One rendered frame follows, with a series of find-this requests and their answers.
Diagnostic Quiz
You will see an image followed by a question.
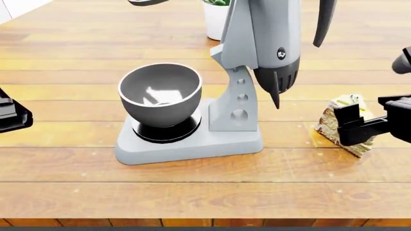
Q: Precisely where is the sandwich slice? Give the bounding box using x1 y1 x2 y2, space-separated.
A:
314 94 377 158

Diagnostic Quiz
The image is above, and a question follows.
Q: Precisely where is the black curved handle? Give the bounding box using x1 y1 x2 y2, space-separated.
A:
312 0 338 48

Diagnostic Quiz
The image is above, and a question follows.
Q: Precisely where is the grey stand mixer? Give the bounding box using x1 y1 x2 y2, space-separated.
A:
114 0 302 167

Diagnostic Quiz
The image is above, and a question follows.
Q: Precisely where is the white plant pot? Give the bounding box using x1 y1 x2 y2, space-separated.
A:
202 2 231 41

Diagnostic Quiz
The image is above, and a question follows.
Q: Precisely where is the grey metal mixer bowl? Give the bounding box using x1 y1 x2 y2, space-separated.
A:
118 63 204 129

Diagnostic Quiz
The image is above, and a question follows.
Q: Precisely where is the green potted plant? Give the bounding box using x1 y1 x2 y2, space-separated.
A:
204 0 232 7

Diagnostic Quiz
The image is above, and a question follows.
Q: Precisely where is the black flat object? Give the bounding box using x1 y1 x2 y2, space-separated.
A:
127 0 169 7

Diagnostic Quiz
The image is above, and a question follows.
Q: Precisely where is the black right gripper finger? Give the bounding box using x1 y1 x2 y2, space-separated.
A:
333 103 365 126
337 115 391 147

